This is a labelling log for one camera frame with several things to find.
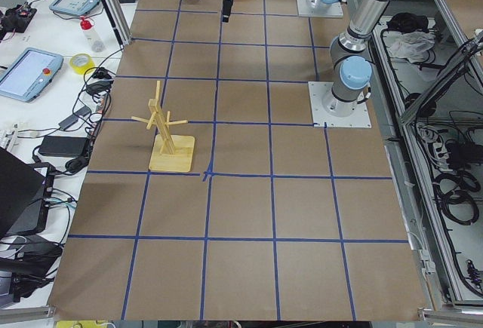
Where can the wooden cup tree stand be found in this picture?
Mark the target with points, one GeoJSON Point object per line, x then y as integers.
{"type": "Point", "coordinates": [170, 153]}

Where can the clear bottle red cap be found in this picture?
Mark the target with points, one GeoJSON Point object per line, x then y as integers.
{"type": "Point", "coordinates": [91, 35]}

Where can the teach pendant upper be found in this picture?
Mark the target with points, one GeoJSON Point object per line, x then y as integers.
{"type": "Point", "coordinates": [75, 8]}

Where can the teach pendant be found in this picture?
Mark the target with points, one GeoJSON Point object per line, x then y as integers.
{"type": "Point", "coordinates": [75, 8]}
{"type": "Point", "coordinates": [30, 74]}

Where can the yellow tape roll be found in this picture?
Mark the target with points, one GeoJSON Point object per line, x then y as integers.
{"type": "Point", "coordinates": [82, 64]}

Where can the white cloth rag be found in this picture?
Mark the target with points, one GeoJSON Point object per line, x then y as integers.
{"type": "Point", "coordinates": [413, 46]}

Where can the teach pendant lower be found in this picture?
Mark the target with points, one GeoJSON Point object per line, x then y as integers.
{"type": "Point", "coordinates": [30, 74]}

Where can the black controller device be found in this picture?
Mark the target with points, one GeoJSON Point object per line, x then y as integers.
{"type": "Point", "coordinates": [18, 18]}

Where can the black power adapter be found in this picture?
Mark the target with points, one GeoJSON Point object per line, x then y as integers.
{"type": "Point", "coordinates": [63, 146]}

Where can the black laptop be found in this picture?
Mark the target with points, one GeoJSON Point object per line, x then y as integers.
{"type": "Point", "coordinates": [25, 189]}

